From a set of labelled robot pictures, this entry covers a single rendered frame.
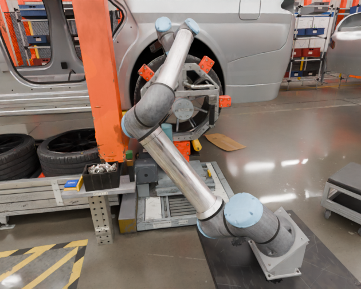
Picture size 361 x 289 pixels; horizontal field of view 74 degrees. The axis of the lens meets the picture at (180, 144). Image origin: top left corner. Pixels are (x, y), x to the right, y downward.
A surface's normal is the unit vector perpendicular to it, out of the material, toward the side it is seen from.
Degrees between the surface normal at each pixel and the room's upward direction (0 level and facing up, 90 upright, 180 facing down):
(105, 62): 90
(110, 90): 90
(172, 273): 0
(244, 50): 90
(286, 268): 90
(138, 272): 0
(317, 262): 0
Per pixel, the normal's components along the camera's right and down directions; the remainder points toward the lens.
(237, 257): -0.03, -0.92
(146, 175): 0.12, 0.39
